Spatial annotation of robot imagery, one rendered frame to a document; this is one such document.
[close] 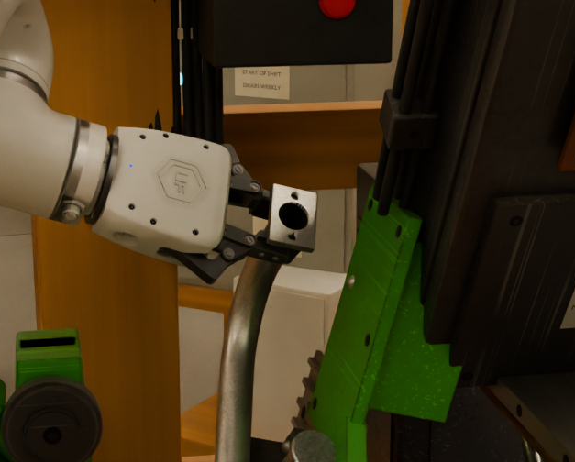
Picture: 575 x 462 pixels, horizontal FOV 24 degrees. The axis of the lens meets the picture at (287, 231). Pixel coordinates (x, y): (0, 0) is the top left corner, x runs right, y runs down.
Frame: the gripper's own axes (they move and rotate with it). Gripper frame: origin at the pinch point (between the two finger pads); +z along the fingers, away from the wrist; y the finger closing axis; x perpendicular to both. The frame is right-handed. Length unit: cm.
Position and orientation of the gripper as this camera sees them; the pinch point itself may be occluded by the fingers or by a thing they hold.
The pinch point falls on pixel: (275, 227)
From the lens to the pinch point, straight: 112.1
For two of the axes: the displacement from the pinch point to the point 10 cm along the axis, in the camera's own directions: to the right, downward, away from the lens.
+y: 0.7, -8.5, 5.2
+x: -3.8, 4.6, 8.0
